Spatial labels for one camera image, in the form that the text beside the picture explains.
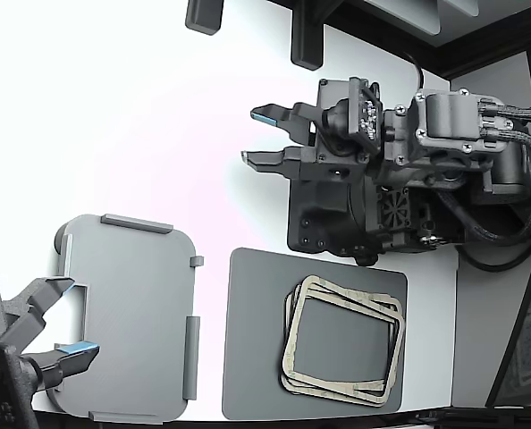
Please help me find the active gripper wrist camera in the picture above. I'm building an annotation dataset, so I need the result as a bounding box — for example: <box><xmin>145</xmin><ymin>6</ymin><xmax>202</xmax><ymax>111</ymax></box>
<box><xmin>318</xmin><ymin>76</ymin><xmax>384</xmax><ymax>154</ymax></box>

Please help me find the grey rectangular frame holder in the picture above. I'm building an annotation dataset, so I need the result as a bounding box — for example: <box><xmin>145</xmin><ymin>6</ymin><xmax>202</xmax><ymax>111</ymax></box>
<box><xmin>53</xmin><ymin>213</ymin><xmax>205</xmax><ymax>425</ymax></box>

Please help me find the idle gripper wrist camera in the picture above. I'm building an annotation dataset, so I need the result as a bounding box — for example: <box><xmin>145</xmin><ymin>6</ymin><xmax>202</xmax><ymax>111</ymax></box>
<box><xmin>0</xmin><ymin>341</ymin><xmax>39</xmax><ymax>429</ymax></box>

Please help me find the thin black cable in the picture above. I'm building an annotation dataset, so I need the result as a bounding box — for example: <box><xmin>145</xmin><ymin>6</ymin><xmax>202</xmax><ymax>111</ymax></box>
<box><xmin>459</xmin><ymin>240</ymin><xmax>531</xmax><ymax>274</ymax></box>
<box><xmin>400</xmin><ymin>46</ymin><xmax>426</xmax><ymax>91</ymax></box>

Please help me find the dark grey active gripper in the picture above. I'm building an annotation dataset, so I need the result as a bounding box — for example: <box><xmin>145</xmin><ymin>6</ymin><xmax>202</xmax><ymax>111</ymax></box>
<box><xmin>240</xmin><ymin>78</ymin><xmax>413</xmax><ymax>181</ymax></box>

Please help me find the black stand foot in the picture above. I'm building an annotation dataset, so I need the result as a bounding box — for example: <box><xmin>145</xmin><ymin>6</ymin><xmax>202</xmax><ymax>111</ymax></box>
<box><xmin>289</xmin><ymin>0</ymin><xmax>328</xmax><ymax>72</ymax></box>

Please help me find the dark grey stand foot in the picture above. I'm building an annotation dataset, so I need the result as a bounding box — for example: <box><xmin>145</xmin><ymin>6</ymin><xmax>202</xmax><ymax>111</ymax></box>
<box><xmin>183</xmin><ymin>0</ymin><xmax>226</xmax><ymax>36</ymax></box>

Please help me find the black enclosure frame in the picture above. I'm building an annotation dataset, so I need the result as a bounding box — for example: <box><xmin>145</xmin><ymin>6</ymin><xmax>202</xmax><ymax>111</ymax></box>
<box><xmin>265</xmin><ymin>0</ymin><xmax>531</xmax><ymax>81</ymax></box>

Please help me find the dark grey flat mat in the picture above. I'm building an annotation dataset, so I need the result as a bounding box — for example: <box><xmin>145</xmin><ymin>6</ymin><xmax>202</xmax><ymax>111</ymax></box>
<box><xmin>221</xmin><ymin>247</ymin><xmax>409</xmax><ymax>422</ymax></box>

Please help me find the beige taped rectangular frame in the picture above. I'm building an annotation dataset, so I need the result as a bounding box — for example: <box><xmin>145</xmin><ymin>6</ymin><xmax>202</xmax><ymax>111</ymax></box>
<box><xmin>291</xmin><ymin>273</ymin><xmax>404</xmax><ymax>403</ymax></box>
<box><xmin>282</xmin><ymin>285</ymin><xmax>392</xmax><ymax>408</ymax></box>
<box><xmin>281</xmin><ymin>289</ymin><xmax>405</xmax><ymax>397</ymax></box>

